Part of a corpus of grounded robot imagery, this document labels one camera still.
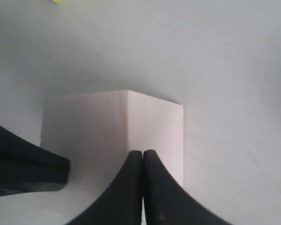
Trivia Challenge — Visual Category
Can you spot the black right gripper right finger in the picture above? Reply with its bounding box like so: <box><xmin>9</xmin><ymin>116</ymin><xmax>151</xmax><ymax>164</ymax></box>
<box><xmin>143</xmin><ymin>150</ymin><xmax>227</xmax><ymax>225</ymax></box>

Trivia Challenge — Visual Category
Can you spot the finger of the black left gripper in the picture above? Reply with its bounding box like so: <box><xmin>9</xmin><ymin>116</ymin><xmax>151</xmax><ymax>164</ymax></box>
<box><xmin>0</xmin><ymin>126</ymin><xmax>71</xmax><ymax>197</ymax></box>

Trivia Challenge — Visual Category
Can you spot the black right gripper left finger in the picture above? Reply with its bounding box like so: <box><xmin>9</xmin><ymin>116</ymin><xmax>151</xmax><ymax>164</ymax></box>
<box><xmin>68</xmin><ymin>151</ymin><xmax>142</xmax><ymax>225</ymax></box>

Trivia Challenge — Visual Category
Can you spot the large light wooden cube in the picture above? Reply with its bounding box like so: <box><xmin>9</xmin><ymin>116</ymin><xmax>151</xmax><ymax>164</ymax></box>
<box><xmin>40</xmin><ymin>90</ymin><xmax>184</xmax><ymax>210</ymax></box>

